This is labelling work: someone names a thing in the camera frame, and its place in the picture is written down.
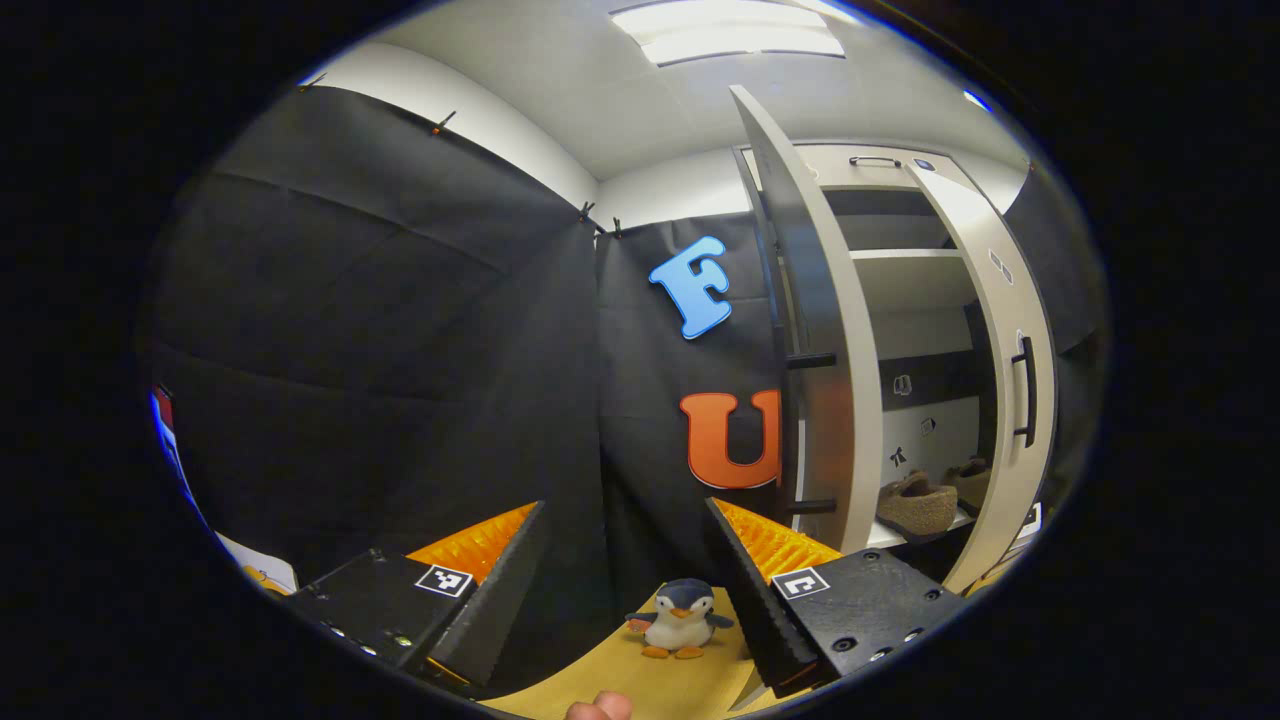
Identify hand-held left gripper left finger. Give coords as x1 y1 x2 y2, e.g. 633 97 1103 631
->
285 500 549 691

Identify white shoe cabinet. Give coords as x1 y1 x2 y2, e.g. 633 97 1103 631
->
730 85 1061 596

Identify black door handle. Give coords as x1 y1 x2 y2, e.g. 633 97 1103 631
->
1010 335 1038 448

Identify white cabinet drawer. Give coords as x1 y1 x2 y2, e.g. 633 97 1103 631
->
745 143 986 193

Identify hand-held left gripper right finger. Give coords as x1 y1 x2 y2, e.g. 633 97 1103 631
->
705 497 966 698

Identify penguin plush toy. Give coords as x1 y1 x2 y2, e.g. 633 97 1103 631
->
625 578 736 661

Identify white cabinet door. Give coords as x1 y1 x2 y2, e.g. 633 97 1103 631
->
905 163 1059 596
730 85 886 556

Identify brown fuzzy shoe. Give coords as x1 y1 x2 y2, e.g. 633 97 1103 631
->
877 470 959 544
945 457 993 516

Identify large ceiling light panel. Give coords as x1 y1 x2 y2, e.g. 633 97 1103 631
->
610 0 846 66

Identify black backdrop cloth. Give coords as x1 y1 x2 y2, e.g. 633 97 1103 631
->
150 85 1101 621

